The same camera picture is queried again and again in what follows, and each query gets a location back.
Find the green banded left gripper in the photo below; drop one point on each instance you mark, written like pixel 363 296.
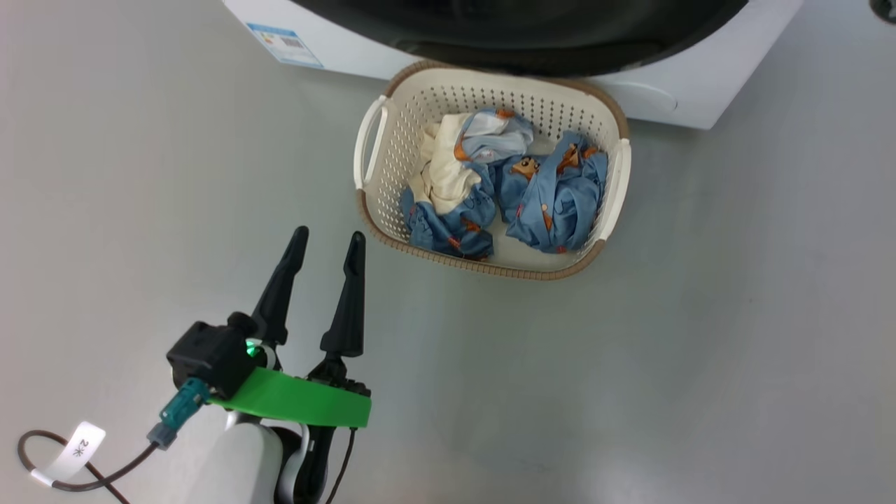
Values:
pixel 301 402

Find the blue bear print garment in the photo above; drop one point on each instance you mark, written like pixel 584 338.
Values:
pixel 448 234
pixel 560 203

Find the cream white garment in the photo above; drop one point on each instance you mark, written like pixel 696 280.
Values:
pixel 444 171

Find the black round washing machine door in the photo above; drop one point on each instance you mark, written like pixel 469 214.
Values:
pixel 525 28

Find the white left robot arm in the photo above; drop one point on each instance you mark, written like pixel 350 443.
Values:
pixel 234 462

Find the cream perforated laundry basket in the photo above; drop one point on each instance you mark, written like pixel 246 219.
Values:
pixel 448 91

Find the white front-load washing machine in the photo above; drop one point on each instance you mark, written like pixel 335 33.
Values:
pixel 700 84

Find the blue energy label sticker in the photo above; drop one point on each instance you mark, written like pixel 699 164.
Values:
pixel 283 43

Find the round filter cover panel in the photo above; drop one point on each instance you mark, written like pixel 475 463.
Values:
pixel 647 98

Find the dark round floor object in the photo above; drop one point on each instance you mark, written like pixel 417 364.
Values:
pixel 885 8

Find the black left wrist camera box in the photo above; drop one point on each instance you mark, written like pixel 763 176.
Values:
pixel 210 353

